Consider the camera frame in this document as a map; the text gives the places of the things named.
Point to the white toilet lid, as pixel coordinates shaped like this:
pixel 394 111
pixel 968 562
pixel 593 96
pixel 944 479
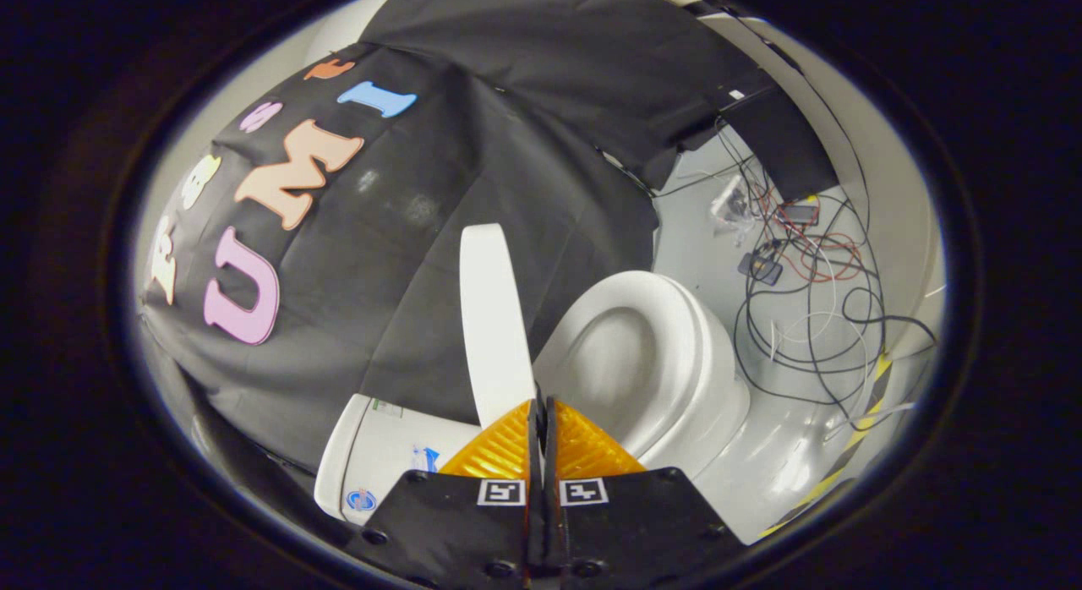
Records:
pixel 494 319

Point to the yellow black floor tape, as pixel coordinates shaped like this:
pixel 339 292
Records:
pixel 854 438

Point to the dark grey power adapter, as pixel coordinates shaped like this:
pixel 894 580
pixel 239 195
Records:
pixel 761 270

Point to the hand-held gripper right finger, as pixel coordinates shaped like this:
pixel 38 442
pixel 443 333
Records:
pixel 554 531

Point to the white toilet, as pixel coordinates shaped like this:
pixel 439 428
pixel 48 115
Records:
pixel 380 450

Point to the white toilet seat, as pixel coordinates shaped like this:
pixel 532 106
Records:
pixel 680 319

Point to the black box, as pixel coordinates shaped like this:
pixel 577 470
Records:
pixel 786 142

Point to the black backdrop cloth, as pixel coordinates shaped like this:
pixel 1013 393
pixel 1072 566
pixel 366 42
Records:
pixel 406 235

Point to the small black device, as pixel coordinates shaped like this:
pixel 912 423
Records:
pixel 800 214

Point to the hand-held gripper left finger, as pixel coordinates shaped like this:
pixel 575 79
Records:
pixel 531 531

